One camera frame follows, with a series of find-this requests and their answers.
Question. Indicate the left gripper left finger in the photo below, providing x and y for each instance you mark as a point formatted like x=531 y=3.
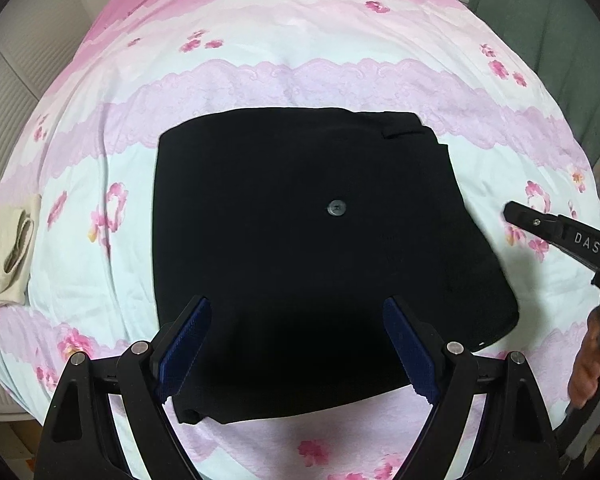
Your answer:
x=80 y=439

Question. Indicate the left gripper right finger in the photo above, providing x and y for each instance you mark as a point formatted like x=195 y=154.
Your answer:
x=514 y=438

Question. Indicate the black pants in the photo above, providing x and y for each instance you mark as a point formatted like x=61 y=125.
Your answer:
x=297 y=224

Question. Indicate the person's right hand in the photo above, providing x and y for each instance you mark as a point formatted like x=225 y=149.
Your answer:
x=585 y=374

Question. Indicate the folded beige garment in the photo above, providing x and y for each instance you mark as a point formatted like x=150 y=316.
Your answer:
x=18 y=226

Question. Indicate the green curtain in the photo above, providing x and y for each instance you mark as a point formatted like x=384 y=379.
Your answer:
x=560 y=41

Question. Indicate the white louvered wardrobe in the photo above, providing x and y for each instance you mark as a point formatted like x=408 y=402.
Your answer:
x=38 y=39

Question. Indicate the pink floral bedspread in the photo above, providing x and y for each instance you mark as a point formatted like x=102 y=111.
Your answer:
x=90 y=148

